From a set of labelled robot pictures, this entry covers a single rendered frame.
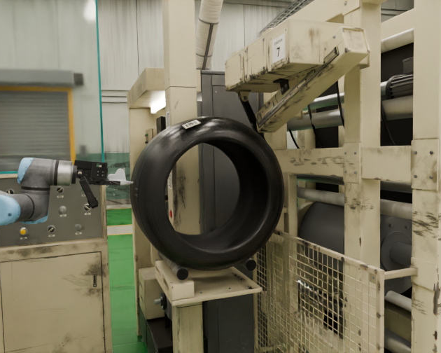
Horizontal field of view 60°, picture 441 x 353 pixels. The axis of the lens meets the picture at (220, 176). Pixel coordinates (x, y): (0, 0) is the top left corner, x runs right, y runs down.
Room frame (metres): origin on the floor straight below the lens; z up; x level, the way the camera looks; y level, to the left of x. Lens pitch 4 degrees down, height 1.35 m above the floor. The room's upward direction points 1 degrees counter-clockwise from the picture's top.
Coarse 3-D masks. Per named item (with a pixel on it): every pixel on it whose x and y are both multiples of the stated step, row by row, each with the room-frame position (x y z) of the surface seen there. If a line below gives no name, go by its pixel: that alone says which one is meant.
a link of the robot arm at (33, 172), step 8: (24, 160) 1.28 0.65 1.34; (32, 160) 1.29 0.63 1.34; (40, 160) 1.30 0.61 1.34; (48, 160) 1.32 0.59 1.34; (56, 160) 1.33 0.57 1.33; (24, 168) 1.27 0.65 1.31; (32, 168) 1.28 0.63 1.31; (40, 168) 1.29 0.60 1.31; (48, 168) 1.30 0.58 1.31; (56, 168) 1.30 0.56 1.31; (24, 176) 1.27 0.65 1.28; (32, 176) 1.28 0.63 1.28; (40, 176) 1.29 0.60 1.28; (48, 176) 1.29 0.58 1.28; (56, 176) 1.30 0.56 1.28; (24, 184) 1.28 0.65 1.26; (32, 184) 1.28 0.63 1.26; (40, 184) 1.29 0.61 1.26; (48, 184) 1.31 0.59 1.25; (56, 184) 1.32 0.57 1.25
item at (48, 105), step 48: (0, 0) 1.89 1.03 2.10; (48, 0) 1.96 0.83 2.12; (96, 0) 2.03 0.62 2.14; (0, 48) 1.88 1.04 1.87; (48, 48) 1.95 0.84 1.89; (96, 48) 2.03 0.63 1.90; (0, 96) 1.88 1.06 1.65; (48, 96) 1.95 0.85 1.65; (96, 96) 2.03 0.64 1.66; (0, 144) 1.87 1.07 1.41; (48, 144) 1.95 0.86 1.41; (96, 144) 2.02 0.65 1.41
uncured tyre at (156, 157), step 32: (192, 128) 1.39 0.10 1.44; (224, 128) 1.42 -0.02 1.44; (160, 160) 1.34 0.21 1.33; (256, 160) 1.70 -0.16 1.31; (160, 192) 1.34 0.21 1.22; (256, 192) 1.74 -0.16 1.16; (160, 224) 1.34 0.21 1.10; (224, 224) 1.73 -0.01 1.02; (256, 224) 1.66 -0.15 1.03; (192, 256) 1.38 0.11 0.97; (224, 256) 1.42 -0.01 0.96
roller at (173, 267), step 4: (164, 260) 1.61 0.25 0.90; (168, 260) 1.56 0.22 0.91; (168, 264) 1.54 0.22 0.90; (172, 264) 1.49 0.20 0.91; (176, 264) 1.46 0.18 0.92; (172, 268) 1.47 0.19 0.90; (176, 268) 1.43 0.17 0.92; (180, 268) 1.41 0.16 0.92; (184, 268) 1.41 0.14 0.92; (176, 272) 1.41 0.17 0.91; (180, 272) 1.40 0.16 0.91; (184, 272) 1.40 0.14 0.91; (176, 276) 1.41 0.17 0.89; (180, 276) 1.40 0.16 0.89; (184, 276) 1.40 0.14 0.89
